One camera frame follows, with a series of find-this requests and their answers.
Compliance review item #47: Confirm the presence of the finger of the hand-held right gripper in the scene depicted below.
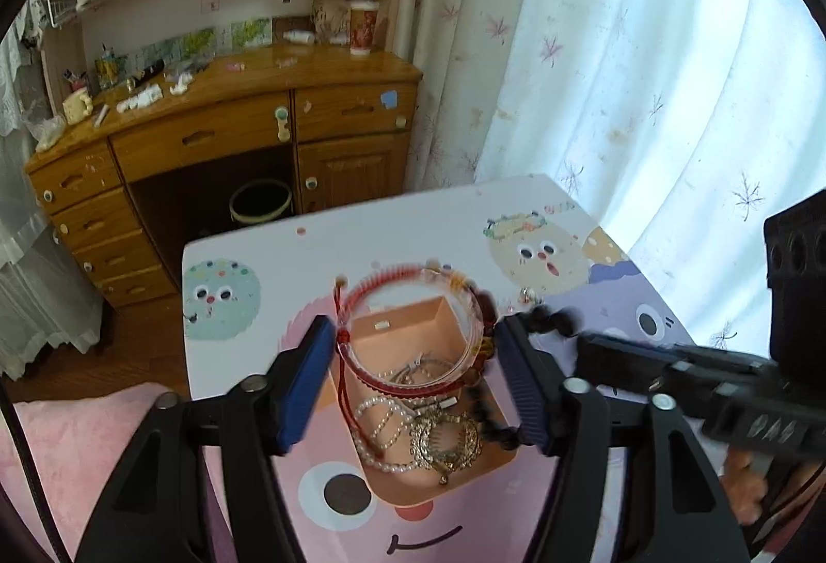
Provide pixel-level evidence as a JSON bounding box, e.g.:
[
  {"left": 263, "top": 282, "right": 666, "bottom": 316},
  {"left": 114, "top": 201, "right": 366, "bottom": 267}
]
[{"left": 574, "top": 334, "right": 779, "bottom": 409}]

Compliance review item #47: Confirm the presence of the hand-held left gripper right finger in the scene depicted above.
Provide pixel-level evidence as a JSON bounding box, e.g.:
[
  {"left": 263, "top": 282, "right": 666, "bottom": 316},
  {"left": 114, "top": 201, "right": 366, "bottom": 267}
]
[{"left": 494, "top": 314, "right": 753, "bottom": 563}]

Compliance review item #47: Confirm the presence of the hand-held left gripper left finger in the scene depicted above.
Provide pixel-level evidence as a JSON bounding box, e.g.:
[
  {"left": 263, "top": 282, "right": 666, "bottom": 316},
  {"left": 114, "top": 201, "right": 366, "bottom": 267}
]
[{"left": 76, "top": 314, "right": 338, "bottom": 563}]

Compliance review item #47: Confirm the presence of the black bead bracelet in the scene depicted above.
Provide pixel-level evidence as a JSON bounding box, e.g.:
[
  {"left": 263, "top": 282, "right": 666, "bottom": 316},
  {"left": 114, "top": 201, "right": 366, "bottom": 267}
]
[{"left": 468, "top": 305, "right": 582, "bottom": 451}]

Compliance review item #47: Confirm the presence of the clear bangle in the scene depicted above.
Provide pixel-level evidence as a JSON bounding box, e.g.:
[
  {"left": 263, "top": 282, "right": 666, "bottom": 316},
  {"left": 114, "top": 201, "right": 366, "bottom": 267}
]
[{"left": 336, "top": 269, "right": 485, "bottom": 386}]

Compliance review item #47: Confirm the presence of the round pearl bracelet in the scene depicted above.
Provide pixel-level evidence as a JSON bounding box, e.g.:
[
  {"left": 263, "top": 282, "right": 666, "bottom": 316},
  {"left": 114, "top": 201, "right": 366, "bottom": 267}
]
[{"left": 352, "top": 395, "right": 417, "bottom": 448}]

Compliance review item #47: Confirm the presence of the pink plastic tray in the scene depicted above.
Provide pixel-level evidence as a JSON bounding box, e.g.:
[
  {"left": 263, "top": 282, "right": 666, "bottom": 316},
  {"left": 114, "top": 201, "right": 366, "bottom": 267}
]
[{"left": 323, "top": 293, "right": 520, "bottom": 507}]

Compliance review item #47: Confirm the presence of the gold rhinestone bracelet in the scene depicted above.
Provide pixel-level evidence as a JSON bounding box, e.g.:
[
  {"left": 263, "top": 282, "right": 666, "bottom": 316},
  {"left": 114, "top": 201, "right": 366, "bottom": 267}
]
[{"left": 409, "top": 411, "right": 484, "bottom": 485}]

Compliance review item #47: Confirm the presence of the pink smart band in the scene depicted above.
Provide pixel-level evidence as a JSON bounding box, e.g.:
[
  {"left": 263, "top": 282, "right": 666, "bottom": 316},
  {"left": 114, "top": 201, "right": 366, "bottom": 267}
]
[{"left": 374, "top": 353, "right": 460, "bottom": 409}]

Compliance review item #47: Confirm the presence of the red braided bracelet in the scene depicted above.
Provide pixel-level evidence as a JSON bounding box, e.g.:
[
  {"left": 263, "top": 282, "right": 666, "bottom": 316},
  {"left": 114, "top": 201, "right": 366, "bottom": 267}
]
[{"left": 332, "top": 262, "right": 482, "bottom": 464}]

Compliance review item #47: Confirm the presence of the person's right hand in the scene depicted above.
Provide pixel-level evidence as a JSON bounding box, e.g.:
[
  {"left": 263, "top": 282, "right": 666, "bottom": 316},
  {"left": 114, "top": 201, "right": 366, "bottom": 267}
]
[{"left": 721, "top": 447, "right": 817, "bottom": 531}]

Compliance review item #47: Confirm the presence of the cartoon printed table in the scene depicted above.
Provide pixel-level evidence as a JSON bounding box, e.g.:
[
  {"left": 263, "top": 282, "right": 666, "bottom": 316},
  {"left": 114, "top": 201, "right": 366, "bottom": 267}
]
[{"left": 181, "top": 174, "right": 698, "bottom": 563}]

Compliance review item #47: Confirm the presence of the black waste bin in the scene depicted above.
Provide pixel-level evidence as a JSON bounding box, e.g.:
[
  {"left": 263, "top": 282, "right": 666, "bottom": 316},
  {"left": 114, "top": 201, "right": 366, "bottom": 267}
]
[{"left": 229, "top": 180, "right": 294, "bottom": 225}]

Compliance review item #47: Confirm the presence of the pink quilted blanket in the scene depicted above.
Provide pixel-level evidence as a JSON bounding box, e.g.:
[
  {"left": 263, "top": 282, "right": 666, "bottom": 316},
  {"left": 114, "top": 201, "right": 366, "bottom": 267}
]
[{"left": 0, "top": 382, "right": 214, "bottom": 563}]

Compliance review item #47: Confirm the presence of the wooden desk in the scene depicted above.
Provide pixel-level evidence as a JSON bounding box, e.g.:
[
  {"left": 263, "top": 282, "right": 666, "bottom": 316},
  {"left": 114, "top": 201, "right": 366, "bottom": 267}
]
[{"left": 24, "top": 50, "right": 423, "bottom": 309}]

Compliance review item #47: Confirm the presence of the white floral curtain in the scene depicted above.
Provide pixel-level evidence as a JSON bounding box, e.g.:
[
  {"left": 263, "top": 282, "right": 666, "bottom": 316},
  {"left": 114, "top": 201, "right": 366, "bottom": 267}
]
[{"left": 393, "top": 0, "right": 826, "bottom": 357}]

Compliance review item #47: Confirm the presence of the white lace cover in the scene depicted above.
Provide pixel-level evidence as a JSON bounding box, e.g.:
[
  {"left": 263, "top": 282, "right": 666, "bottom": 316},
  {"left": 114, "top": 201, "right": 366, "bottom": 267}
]
[{"left": 0, "top": 30, "right": 104, "bottom": 380}]

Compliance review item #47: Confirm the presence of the yellow mug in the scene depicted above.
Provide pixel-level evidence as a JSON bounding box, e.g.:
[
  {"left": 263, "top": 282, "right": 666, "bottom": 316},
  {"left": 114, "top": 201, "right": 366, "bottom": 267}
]
[{"left": 62, "top": 91, "right": 94, "bottom": 123}]

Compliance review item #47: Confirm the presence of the clear plastic bag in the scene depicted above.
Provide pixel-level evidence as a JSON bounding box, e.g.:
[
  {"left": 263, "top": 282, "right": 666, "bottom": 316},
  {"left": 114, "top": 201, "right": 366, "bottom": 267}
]
[{"left": 26, "top": 117, "right": 69, "bottom": 152}]

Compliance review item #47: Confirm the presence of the red paper cup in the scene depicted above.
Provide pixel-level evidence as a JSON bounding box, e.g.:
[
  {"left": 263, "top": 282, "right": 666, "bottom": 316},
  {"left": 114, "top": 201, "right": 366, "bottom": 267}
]
[{"left": 350, "top": 0, "right": 380, "bottom": 57}]

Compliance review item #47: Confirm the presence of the beige printed pot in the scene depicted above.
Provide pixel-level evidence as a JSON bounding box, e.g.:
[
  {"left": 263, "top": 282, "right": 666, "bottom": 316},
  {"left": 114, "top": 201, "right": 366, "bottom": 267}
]
[{"left": 311, "top": 0, "right": 353, "bottom": 44}]

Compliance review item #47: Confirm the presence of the glass jar with pens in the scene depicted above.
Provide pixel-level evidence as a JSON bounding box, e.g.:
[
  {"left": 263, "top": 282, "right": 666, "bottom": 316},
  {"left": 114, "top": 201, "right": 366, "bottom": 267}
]
[{"left": 96, "top": 46, "right": 129, "bottom": 89}]

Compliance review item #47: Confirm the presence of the black cable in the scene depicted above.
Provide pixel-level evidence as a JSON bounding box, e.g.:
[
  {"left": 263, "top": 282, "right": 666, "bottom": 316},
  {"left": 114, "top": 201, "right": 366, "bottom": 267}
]
[{"left": 0, "top": 379, "right": 69, "bottom": 563}]

